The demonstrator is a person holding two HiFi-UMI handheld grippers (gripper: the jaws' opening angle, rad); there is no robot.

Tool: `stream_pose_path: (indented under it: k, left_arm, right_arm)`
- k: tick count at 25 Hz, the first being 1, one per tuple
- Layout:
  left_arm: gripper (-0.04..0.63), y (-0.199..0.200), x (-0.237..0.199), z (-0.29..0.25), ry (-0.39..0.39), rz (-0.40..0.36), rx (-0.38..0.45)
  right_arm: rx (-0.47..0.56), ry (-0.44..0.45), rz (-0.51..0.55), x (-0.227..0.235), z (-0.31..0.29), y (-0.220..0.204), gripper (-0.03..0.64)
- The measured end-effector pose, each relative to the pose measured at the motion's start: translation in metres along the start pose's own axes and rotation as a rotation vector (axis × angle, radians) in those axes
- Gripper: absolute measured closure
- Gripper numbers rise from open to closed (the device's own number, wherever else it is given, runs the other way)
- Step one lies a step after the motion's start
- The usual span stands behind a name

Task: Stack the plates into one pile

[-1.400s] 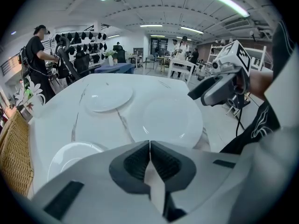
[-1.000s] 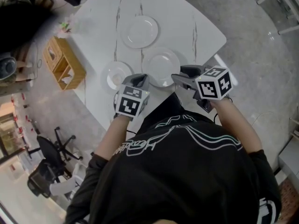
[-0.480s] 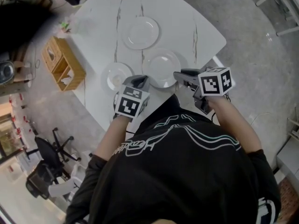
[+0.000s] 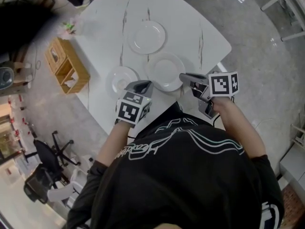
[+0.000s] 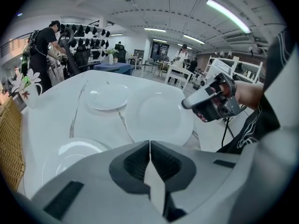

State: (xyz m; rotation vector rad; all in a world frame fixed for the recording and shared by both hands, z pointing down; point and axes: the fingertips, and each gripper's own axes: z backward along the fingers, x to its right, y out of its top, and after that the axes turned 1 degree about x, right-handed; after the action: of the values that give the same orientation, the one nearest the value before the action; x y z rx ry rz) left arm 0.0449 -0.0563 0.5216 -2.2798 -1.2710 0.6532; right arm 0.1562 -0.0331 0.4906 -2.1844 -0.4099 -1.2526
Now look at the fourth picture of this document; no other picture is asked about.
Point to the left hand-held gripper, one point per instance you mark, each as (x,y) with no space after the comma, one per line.
(129,110)

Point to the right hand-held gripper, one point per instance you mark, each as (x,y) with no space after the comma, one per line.
(221,85)

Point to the white round plate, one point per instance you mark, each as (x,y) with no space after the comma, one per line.
(165,70)
(146,37)
(119,80)

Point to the person's right forearm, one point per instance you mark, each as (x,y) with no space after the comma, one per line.
(238,128)

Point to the person's left forearm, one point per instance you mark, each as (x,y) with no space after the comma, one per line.
(114,142)

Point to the white paper napkin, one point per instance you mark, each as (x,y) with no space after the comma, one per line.
(70,82)

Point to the woven wicker basket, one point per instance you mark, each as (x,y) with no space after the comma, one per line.
(68,63)

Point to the white mug with artificial flowers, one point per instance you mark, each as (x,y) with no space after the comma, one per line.
(69,28)

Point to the person's black printed t-shirt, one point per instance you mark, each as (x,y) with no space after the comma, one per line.
(178,187)

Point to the black office chair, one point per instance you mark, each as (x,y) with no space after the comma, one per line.
(38,186)
(46,154)

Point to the white rectangular table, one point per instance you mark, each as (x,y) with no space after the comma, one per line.
(286,1)

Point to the white mesh office chair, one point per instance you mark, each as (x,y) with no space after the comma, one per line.
(63,192)

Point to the grey storage box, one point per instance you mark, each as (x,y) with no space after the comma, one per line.
(293,167)

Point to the grey round appliance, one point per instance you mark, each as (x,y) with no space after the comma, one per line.
(6,77)

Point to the red brick pattern mat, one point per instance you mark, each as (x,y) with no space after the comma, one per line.
(294,209)

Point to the light wooden frame stand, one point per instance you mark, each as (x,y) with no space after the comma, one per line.
(299,137)

